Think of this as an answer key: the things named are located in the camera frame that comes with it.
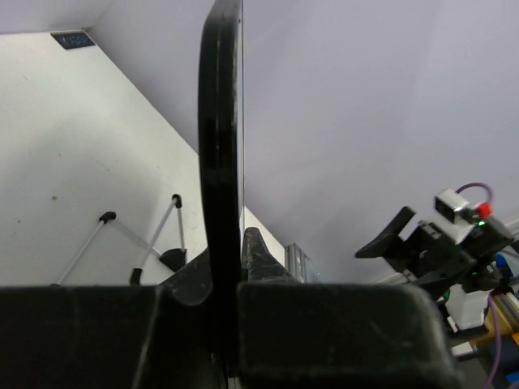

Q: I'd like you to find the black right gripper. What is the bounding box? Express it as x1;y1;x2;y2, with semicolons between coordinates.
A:
355;206;513;300

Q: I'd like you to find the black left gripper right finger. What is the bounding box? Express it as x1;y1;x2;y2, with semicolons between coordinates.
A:
237;228;463;388

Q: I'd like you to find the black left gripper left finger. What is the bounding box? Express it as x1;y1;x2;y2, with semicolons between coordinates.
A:
1;252;225;388

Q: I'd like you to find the black framed whiteboard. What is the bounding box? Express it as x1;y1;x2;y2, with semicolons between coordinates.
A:
198;1;243;377

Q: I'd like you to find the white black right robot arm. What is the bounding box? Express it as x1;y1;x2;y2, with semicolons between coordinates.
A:
355;206;514;334

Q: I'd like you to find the blue corner label left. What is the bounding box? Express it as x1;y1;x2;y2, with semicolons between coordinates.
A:
50;31;96;50

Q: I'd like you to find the aluminium table frame rail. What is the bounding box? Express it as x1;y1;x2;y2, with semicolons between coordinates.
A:
285;243;321;284

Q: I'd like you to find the white wire whiteboard stand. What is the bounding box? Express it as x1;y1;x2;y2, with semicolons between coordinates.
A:
50;194;187;286

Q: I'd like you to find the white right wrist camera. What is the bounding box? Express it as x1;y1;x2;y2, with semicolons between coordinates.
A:
429;189;476;244

